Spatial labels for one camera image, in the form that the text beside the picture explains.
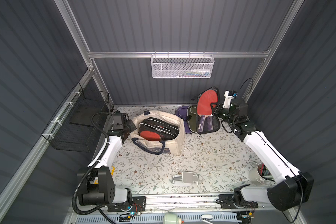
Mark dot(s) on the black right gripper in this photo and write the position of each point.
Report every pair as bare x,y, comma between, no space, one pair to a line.
222,111

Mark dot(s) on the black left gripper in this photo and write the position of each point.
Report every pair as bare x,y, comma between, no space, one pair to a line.
130,125

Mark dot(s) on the black paddle case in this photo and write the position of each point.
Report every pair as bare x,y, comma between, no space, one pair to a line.
216,124

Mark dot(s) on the black paddle cases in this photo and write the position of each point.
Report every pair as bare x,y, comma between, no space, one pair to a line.
153,129

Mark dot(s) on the red ping pong paddle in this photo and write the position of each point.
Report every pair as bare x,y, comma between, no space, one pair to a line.
207,101

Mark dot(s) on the beige canvas tote bag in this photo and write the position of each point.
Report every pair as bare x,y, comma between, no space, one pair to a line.
174,147

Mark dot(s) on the purple paddle case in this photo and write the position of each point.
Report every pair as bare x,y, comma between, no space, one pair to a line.
182,112

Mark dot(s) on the olive green paddle case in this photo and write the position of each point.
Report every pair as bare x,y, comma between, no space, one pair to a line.
192,118

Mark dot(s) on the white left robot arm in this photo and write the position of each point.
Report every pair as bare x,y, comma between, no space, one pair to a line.
95,182

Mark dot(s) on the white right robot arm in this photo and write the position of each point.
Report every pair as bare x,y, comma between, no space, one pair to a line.
292,187

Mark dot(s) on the floral table mat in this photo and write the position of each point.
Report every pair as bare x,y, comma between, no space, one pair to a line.
220,159

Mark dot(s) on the white pencil cup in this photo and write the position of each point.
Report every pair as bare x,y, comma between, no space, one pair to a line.
256,178

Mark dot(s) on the pale green round canister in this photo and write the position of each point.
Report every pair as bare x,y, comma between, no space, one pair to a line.
170,218

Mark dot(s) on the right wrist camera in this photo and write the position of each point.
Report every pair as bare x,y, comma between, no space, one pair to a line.
229,95

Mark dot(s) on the black wire wall basket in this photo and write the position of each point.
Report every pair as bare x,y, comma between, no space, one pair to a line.
72,130

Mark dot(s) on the white wire mesh basket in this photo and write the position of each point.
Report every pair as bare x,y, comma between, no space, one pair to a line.
182,66

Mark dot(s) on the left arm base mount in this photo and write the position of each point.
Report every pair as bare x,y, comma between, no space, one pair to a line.
134,204

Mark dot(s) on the grey plastic bracket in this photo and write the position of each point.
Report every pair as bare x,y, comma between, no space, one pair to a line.
187,178

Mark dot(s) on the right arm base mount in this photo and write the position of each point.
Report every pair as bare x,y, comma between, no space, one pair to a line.
232,201

